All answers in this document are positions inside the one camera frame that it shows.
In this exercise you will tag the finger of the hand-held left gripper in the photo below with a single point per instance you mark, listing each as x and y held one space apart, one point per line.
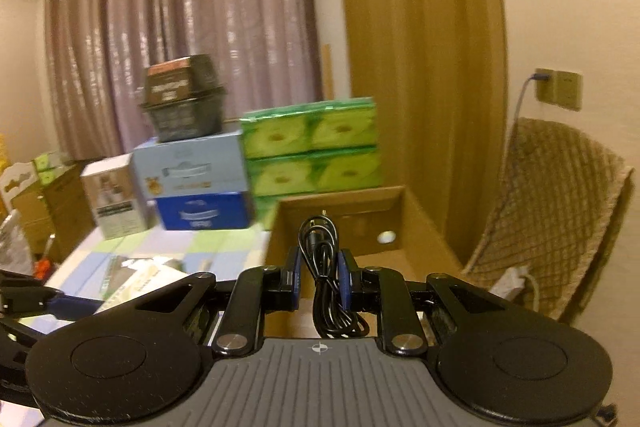
75 307
20 328

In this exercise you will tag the brown cardboard box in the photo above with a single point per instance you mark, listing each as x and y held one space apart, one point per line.
425 237

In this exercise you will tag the checked tablecloth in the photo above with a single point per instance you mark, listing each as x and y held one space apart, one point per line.
220 247

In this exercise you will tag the white product box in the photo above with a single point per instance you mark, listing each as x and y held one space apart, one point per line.
115 197

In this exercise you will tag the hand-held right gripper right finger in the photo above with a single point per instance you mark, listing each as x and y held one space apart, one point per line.
345 282

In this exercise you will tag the orange toy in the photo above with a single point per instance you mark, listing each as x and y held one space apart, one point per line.
42 268

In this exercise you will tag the black box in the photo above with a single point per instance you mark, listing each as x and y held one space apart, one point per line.
180 97

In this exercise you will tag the pinkish brown curtain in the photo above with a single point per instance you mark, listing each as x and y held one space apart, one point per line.
175 7

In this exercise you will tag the white medicine box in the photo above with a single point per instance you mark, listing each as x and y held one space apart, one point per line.
145 284

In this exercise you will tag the stack of green tissue packs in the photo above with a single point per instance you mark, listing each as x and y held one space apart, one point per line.
310 147

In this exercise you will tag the wall socket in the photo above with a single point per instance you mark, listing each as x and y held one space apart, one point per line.
560 89

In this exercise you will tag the open tall cardboard box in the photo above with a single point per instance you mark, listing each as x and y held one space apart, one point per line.
60 207

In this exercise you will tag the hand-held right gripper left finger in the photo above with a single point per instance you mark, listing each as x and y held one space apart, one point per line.
296 277

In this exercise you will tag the wooden door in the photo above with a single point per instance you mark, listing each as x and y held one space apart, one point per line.
410 32

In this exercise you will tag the yellow plastic bag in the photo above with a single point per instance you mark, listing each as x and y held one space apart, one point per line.
3 157

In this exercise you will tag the white carved chair back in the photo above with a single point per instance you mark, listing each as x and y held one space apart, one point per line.
17 182

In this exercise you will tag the light blue milk carton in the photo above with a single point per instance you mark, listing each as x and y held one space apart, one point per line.
190 167

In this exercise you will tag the crumpled white bag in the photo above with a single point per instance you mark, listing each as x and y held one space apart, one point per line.
15 242

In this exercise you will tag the small green tissue pack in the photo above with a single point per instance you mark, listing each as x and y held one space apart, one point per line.
47 161

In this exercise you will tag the silver foil bag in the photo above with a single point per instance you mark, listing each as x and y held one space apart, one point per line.
117 267

